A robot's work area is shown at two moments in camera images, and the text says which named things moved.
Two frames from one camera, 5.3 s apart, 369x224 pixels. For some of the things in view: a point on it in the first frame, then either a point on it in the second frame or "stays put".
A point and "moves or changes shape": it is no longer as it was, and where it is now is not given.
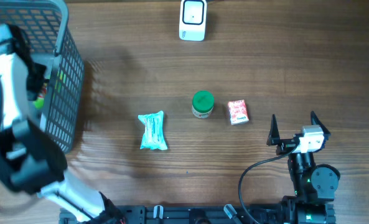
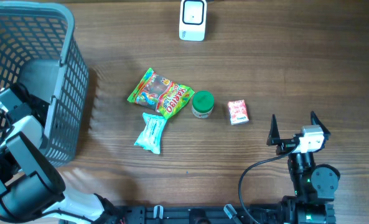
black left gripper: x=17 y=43 → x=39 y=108
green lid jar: x=203 y=103 stays put
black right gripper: x=285 y=145 stays put
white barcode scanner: x=193 y=20 stays put
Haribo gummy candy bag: x=39 y=101 → x=156 y=94
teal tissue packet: x=153 y=137 moves or changes shape
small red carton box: x=238 y=111 stays put
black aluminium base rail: x=186 y=214 stays put
